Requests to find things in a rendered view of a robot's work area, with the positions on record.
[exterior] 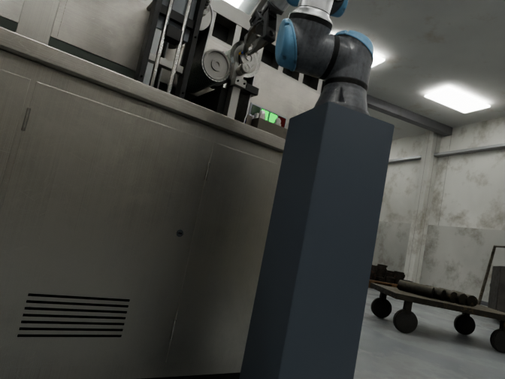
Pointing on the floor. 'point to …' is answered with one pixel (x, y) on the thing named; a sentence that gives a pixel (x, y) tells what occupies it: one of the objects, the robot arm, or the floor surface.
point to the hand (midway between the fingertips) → (247, 52)
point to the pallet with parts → (385, 277)
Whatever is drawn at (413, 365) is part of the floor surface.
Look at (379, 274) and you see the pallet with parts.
